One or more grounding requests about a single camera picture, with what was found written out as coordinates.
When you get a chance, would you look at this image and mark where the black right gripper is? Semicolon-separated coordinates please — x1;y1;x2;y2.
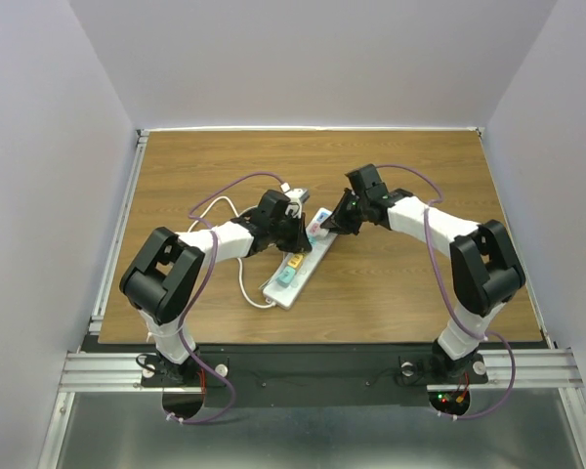
321;188;367;235

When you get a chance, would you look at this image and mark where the white square charger plug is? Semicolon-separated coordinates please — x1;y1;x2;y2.
309;221;329;238

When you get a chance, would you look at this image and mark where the white power strip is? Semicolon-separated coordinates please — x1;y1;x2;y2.
262;207;337;310

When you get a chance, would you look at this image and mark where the yellow usb charger plug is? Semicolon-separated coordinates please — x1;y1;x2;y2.
287;253;306;270

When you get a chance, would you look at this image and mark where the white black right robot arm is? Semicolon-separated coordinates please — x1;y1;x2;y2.
321;164;526;381

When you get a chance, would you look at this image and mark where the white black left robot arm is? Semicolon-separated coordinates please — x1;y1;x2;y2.
119;189;312;385

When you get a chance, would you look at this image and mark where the teal charger plug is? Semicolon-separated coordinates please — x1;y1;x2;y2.
275;266;297;287

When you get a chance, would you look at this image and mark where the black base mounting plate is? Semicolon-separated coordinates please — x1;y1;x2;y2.
136;343;488;410

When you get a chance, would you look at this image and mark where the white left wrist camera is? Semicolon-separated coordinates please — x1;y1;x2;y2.
280;183;310;208

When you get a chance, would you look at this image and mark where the white power strip cord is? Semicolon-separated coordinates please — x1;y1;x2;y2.
189;195;277;309

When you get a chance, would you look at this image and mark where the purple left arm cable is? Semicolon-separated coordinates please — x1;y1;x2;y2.
164;171;292;425

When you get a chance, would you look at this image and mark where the aluminium frame rail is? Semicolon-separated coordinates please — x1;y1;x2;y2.
40;130;583;468

